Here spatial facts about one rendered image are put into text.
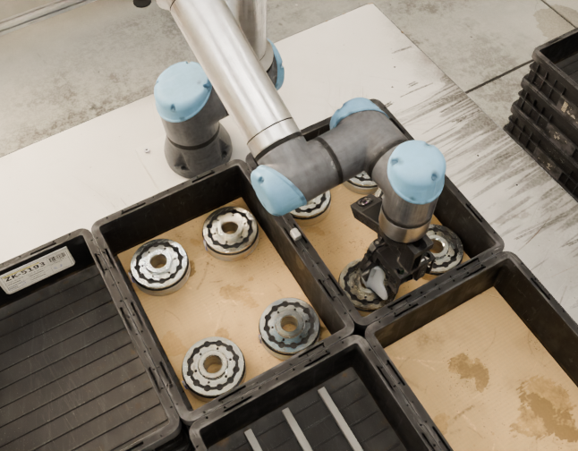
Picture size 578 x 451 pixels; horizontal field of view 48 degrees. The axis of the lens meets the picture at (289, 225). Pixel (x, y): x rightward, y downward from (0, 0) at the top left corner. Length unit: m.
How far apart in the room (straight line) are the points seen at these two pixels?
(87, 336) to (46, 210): 0.41
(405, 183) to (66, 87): 2.09
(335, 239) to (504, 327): 0.34
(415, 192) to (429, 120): 0.75
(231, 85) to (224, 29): 0.08
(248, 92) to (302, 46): 0.86
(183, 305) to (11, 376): 0.31
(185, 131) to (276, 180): 0.50
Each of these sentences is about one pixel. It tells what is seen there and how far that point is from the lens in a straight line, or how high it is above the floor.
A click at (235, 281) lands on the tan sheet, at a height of 0.83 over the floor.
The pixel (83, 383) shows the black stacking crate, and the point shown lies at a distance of 1.15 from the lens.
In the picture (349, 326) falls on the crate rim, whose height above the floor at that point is 0.93.
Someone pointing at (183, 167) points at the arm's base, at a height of 0.74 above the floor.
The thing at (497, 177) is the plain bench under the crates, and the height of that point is 0.70.
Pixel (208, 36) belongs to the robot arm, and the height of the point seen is 1.27.
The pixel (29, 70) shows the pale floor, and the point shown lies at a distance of 2.91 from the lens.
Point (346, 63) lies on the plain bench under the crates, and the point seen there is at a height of 0.70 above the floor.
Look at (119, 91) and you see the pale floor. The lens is 2.70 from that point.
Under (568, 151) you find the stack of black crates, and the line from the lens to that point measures 2.06.
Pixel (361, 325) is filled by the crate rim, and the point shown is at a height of 0.93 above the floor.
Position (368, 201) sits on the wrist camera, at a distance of 1.07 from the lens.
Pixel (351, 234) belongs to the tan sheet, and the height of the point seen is 0.83.
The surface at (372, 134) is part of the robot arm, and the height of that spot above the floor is 1.18.
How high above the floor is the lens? 1.87
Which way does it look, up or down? 57 degrees down
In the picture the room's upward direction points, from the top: 1 degrees counter-clockwise
